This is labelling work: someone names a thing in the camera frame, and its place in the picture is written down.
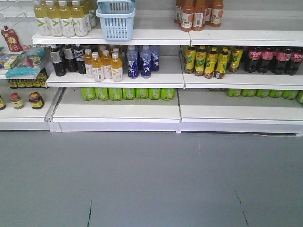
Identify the blue sports drink bottle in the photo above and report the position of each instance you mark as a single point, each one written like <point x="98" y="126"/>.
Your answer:
<point x="132" y="56"/>
<point x="146" y="57"/>

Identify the dark tea bottle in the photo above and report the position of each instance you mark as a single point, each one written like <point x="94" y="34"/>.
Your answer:
<point x="70" y="57"/>
<point x="79" y="56"/>
<point x="56" y="55"/>

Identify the yellow lemon tea bottle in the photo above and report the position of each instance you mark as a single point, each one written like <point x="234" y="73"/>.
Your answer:
<point x="211" y="61"/>
<point x="201" y="56"/>
<point x="221" y="63"/>
<point x="235" y="58"/>

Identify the white metal shelving unit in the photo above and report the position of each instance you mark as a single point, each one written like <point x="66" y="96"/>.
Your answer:
<point x="244" y="23"/>

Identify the pale yellow drink bottle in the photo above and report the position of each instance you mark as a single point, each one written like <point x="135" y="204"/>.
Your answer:
<point x="41" y="18"/>
<point x="66" y="19"/>
<point x="53" y="18"/>
<point x="78" y="18"/>

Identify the red snack pouch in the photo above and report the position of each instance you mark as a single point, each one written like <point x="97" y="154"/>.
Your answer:
<point x="11" y="39"/>

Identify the orange C100 juice bottle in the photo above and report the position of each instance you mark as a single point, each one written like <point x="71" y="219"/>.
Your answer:
<point x="199" y="14"/>
<point x="216" y="13"/>
<point x="187" y="15"/>

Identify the light blue plastic basket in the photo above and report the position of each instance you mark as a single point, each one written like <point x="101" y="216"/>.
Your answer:
<point x="116" y="19"/>

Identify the red lid sauce jar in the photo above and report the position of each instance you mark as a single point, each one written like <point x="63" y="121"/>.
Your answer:
<point x="36" y="100"/>
<point x="16" y="101"/>

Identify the orange vitamin drink bottle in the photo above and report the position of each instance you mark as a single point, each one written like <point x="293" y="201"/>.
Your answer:
<point x="116" y="68"/>
<point x="97" y="67"/>
<point x="106" y="61"/>

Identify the plastic cola bottle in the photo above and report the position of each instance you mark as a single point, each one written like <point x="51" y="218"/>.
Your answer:
<point x="254" y="54"/>
<point x="282" y="59"/>
<point x="267" y="56"/>
<point x="295" y="61"/>

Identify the teal snack bag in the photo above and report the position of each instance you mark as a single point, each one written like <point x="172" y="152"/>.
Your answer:
<point x="31" y="62"/>

